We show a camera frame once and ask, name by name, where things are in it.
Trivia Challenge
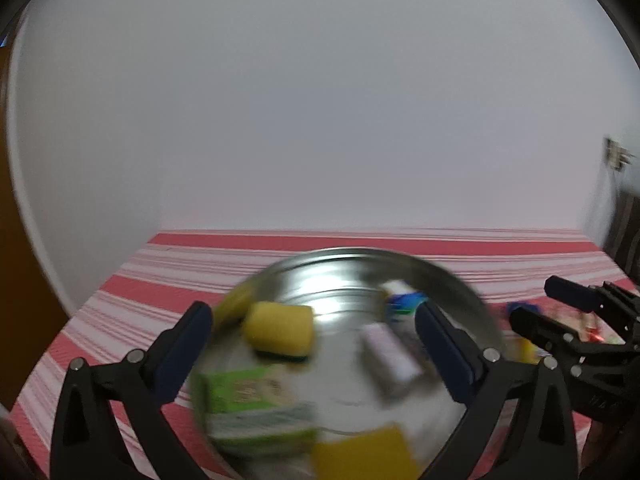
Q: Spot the black flat panel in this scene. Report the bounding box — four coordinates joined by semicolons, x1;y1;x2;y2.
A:
606;190;640;271

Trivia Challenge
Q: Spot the white blue toothpaste box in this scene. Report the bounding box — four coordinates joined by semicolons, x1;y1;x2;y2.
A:
382;280;431;322

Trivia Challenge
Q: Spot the yellow snack packet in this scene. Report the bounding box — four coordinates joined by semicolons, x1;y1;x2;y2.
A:
515;337;544;364

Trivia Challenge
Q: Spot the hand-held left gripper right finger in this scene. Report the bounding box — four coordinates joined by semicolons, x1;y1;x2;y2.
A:
415;301;581;480

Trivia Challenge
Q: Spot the round metal tin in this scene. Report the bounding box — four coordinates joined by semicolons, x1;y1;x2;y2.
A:
192;246;506;480

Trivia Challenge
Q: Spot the green tissue pack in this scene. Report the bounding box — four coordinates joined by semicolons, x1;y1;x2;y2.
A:
192;365;321;458

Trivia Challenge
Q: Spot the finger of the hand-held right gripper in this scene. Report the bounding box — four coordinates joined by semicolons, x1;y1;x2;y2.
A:
509;306;583;362
544;275;640;322

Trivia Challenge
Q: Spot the white red-print tissue pack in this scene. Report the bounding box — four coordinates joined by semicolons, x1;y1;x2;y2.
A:
360;322;423;393

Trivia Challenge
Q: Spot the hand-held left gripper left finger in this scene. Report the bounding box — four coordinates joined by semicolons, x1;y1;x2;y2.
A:
50;301;215;480

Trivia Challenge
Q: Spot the green yellow sponge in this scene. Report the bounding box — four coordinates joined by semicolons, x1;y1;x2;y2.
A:
311;425;421;480
241;301;315;362

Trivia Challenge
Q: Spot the beige wall socket with chargers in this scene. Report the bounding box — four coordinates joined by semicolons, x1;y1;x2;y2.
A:
604;136;635;172

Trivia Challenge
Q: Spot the red striped blanket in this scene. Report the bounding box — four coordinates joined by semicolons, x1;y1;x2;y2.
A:
10;230;640;480

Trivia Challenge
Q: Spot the red brown snack packet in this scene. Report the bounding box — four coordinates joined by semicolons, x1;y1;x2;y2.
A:
575;310;626;346

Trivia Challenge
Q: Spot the brown wooden board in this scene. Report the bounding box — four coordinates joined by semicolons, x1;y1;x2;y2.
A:
0;45;76;411

